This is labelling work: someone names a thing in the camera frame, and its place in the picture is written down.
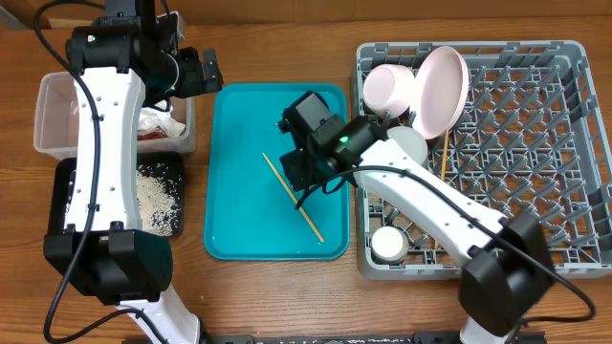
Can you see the pink bowl with rice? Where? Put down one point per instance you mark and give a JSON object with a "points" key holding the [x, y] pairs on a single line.
{"points": [[389, 89]]}

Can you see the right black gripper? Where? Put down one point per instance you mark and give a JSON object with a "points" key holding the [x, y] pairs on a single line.
{"points": [[294, 175]]}

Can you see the black plastic tray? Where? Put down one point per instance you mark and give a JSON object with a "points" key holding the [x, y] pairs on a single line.
{"points": [[160, 185]]}

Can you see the grey bowl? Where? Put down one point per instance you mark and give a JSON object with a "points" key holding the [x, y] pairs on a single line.
{"points": [[411, 141]]}

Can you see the grey dishwasher rack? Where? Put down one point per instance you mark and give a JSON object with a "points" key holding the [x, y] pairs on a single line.
{"points": [[532, 138]]}

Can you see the large pink plate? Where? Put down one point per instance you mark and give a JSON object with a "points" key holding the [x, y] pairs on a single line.
{"points": [[441, 91]]}

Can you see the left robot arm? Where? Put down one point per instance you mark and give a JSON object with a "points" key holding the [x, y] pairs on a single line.
{"points": [[126, 60]]}

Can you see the spilled rice pile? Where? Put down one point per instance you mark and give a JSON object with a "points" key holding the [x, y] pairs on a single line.
{"points": [[117, 198]]}

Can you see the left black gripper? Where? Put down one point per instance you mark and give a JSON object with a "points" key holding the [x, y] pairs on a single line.
{"points": [[194, 82]]}

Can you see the white napkin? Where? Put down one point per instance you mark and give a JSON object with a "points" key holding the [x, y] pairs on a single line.
{"points": [[160, 116]]}

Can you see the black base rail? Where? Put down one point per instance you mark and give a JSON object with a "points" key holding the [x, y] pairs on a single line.
{"points": [[445, 337]]}

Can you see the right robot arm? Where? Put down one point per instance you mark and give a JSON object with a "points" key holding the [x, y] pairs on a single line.
{"points": [[504, 260]]}

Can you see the red snack wrapper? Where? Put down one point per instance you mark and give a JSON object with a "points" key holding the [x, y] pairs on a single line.
{"points": [[151, 134]]}

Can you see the white cup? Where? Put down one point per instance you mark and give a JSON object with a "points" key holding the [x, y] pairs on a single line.
{"points": [[389, 245]]}

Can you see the clear plastic waste bin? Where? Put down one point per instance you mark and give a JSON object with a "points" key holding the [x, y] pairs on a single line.
{"points": [[56, 121]]}

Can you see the teal serving tray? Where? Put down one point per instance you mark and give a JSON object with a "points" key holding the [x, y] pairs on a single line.
{"points": [[249, 215]]}

